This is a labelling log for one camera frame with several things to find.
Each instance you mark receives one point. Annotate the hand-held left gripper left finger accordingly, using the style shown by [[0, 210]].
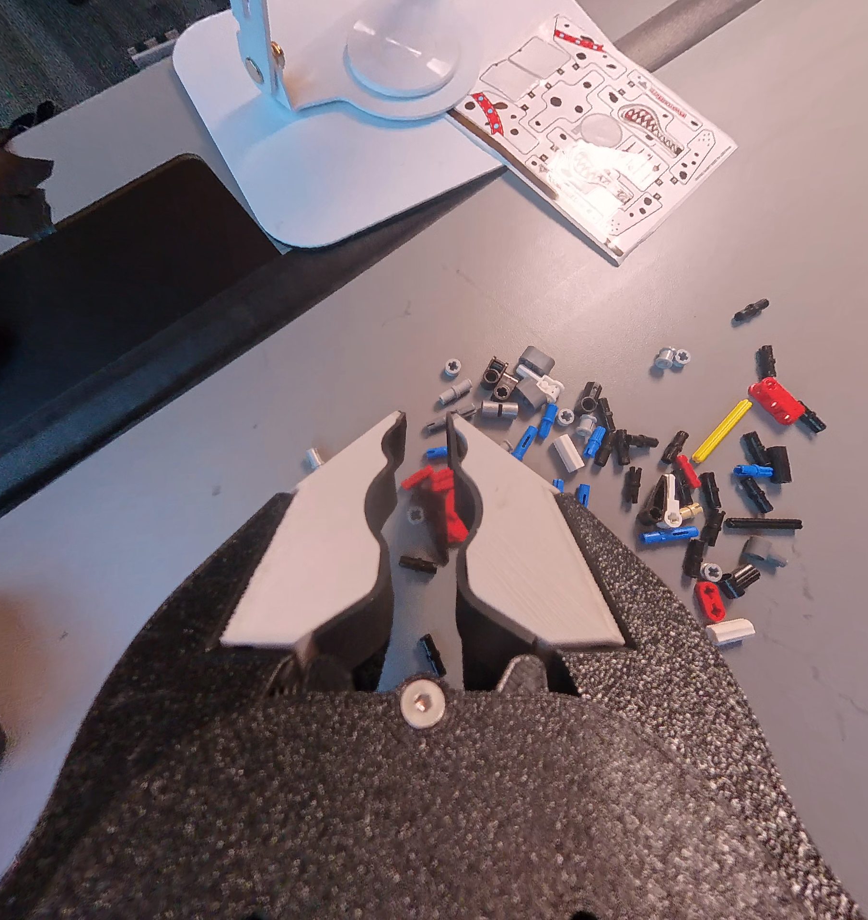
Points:
[[311, 560]]

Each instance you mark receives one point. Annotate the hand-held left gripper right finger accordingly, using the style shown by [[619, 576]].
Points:
[[541, 568]]

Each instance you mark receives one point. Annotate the red brick connector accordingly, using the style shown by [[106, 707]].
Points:
[[452, 514]]

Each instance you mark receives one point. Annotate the pile of small brick pieces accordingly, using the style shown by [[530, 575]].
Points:
[[775, 399]]

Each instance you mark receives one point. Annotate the grey desk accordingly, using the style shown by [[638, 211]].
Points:
[[189, 467], [117, 144]]

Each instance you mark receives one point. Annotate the white book stand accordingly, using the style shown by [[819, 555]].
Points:
[[297, 180]]

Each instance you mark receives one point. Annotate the toy sticker sheet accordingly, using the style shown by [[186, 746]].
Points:
[[606, 144]]

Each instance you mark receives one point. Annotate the brown crumpled paper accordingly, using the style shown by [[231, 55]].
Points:
[[9, 187]]

